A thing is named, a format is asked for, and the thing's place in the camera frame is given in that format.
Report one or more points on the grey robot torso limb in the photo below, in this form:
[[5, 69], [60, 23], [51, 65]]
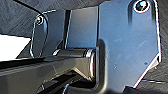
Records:
[[33, 71]]

